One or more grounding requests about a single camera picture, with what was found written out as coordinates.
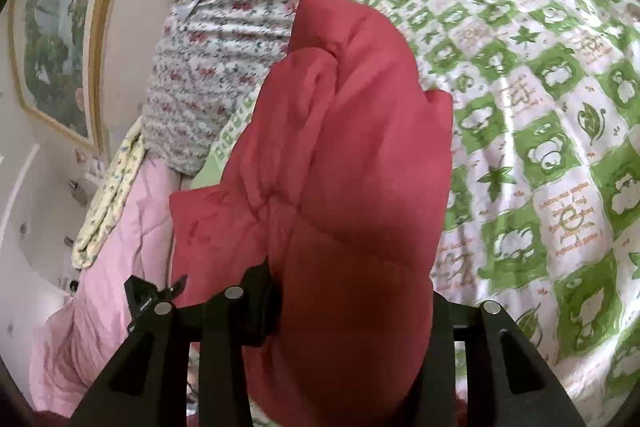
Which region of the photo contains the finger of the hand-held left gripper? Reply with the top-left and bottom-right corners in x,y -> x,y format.
124,274 -> 189,338

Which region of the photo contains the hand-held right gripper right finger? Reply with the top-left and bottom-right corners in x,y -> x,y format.
400,292 -> 587,427

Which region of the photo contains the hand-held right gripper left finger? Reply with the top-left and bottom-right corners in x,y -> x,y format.
70,259 -> 277,427

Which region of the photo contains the red quilted jacket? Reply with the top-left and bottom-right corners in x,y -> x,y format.
169,0 -> 455,427

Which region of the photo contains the pink quilt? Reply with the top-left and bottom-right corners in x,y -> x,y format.
29,157 -> 201,419

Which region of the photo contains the yellow patterned blanket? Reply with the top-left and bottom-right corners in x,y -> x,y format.
72,117 -> 147,270

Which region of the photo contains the green patterned bed sheet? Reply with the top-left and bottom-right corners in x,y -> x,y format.
192,0 -> 640,427

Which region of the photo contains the floral quilt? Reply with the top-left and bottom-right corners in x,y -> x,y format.
142,0 -> 471,180

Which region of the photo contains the framed landscape picture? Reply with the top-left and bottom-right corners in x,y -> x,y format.
7,0 -> 152,154

